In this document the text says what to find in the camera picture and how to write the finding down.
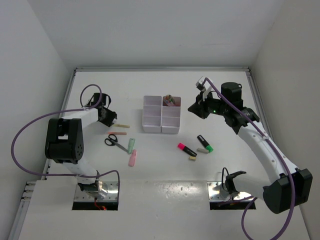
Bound pink correction tape case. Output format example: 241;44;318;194
128;149;137;167

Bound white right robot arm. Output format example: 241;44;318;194
196;77;313;214

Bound white divided organiser left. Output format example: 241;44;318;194
142;95;162;134

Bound clear bottle of coloured pins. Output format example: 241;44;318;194
163;94;176;107

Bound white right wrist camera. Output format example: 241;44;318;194
195;76;212;101

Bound aluminium frame rail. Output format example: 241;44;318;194
246;68;274;140

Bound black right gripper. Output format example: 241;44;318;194
188;89;229;120

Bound green black highlighter marker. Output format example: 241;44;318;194
197;135;214;153

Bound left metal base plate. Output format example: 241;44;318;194
74;180;119;203

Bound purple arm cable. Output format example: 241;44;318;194
204;77;294;240
11;84;120;196

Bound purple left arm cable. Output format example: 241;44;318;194
11;84;120;196

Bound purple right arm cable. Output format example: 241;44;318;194
204;77;294;240

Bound orange highlighter pen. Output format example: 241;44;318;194
107;131;128;136

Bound black handled scissors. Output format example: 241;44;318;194
104;134;128;153

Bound metal base plate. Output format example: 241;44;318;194
207;181;253;203
74;180;119;203

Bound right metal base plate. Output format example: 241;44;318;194
207;181;253;203

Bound pink black highlighter marker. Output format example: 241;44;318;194
177;142;197;157

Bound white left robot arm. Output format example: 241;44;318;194
44;92;117;198

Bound green correction tape case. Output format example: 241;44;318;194
127;138;135;155

